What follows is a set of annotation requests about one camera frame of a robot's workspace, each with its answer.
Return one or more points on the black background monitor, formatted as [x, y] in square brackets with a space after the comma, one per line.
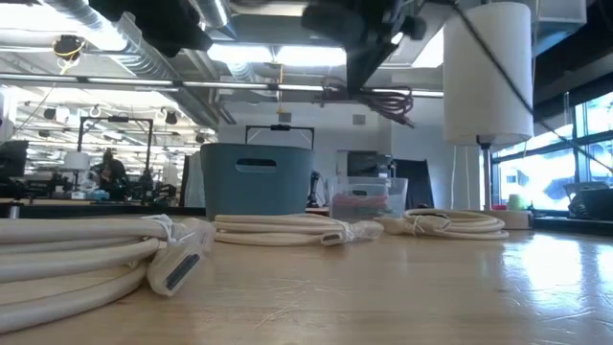
[13, 158]

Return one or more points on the white lamp with wooden base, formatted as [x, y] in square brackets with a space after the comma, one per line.
[483, 72]

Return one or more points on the blue-grey plastic bin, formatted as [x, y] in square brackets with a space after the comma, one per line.
[258, 191]

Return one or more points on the corrugated silver ventilation duct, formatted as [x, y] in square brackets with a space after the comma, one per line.
[143, 57]

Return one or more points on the black bag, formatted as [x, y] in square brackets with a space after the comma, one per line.
[594, 203]

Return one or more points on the clear plastic bin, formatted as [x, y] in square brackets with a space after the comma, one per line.
[397, 196]

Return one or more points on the small white background lamp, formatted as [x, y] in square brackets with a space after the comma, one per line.
[76, 160]

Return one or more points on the white standing panel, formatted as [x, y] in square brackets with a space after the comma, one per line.
[191, 182]

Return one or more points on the black background screen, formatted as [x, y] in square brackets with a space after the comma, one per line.
[369, 165]

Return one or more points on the black background robot arm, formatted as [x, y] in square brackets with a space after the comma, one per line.
[163, 191]

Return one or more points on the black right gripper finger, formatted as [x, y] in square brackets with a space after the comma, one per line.
[378, 57]
[356, 72]

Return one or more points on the pale green cup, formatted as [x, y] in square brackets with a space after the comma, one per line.
[517, 202]

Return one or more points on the black camera rig frame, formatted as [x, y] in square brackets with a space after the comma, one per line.
[280, 127]
[117, 119]

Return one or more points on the long ceiling light strip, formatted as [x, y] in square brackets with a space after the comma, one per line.
[230, 85]

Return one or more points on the person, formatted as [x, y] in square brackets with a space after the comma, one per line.
[110, 172]

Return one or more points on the black hanging cloth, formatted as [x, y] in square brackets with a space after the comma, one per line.
[416, 187]

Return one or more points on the smooth silver ventilation duct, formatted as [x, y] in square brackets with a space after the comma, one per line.
[215, 12]

